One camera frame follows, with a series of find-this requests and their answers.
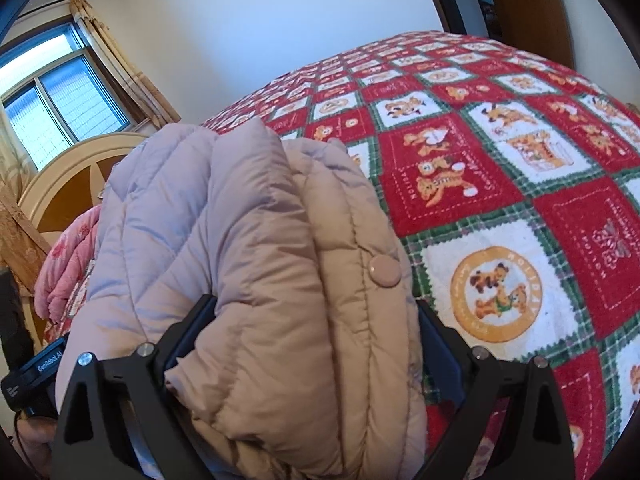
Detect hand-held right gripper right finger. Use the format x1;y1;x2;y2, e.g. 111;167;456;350
417;300;573;480

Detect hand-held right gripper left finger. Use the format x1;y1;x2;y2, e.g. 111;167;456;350
54;294;218;480

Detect pink quilted down jacket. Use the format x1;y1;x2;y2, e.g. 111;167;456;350
52;121;428;480

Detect person's left hand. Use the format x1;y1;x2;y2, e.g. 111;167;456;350
12;412;57;480

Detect pink floral quilt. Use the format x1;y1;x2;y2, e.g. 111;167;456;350
34;206;103;341

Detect beige patterned curtain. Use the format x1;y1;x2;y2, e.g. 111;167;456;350
0;130;52;286
70;0;176;128

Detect red printed checkered blanket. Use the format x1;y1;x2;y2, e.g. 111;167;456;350
200;30;640;480

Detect cream wooden headboard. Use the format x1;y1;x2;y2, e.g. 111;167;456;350
17;132;151;356

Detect window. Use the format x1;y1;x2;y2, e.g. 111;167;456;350
0;25;136;171

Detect black curtain rod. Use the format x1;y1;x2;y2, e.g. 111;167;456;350
15;0;88;18

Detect brown wooden door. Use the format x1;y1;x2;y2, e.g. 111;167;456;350
477;0;576;71

